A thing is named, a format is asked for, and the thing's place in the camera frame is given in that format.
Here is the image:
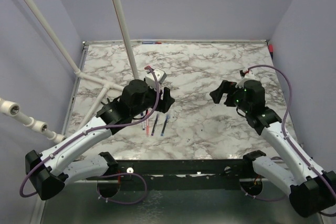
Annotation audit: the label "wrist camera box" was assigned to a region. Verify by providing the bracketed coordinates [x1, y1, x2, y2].
[235, 69, 256, 88]
[144, 68, 167, 89]

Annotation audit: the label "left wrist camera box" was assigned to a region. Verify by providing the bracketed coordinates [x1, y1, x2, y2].
[144, 68, 167, 89]

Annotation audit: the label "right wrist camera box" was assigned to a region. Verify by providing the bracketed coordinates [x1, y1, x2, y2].
[235, 69, 256, 88]

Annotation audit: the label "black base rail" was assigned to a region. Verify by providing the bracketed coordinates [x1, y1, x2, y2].
[86, 158, 274, 191]

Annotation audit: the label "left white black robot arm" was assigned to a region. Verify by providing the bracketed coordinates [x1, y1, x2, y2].
[25, 80, 175, 200]

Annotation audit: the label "black wire stripper pliers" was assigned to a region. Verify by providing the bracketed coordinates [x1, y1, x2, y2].
[101, 98, 111, 108]

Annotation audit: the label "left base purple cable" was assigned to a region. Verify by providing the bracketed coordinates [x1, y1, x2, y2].
[96, 172, 148, 205]

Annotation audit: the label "blue red marker at edge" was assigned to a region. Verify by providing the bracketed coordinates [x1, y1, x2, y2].
[142, 41, 163, 45]

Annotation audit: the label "purple pen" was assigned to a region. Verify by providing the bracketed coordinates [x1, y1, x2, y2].
[151, 113, 159, 136]

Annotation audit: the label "white pvc pipe frame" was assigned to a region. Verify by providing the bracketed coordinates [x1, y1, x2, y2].
[1, 0, 139, 144]

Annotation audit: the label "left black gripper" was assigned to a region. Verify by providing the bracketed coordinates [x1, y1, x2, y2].
[131, 82, 174, 118]

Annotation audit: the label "white blue pen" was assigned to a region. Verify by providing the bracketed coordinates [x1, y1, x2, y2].
[140, 110, 148, 130]

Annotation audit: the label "blue pen cap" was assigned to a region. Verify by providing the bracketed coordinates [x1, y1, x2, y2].
[160, 115, 170, 136]

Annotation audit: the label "red black clamp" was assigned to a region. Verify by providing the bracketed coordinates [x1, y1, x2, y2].
[268, 44, 274, 59]

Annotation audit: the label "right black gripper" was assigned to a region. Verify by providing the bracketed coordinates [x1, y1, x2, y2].
[209, 80, 250, 113]

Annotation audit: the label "red pen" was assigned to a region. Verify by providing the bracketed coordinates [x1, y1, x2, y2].
[145, 111, 150, 136]

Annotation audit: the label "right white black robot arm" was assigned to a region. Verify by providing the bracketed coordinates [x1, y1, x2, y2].
[210, 80, 335, 217]

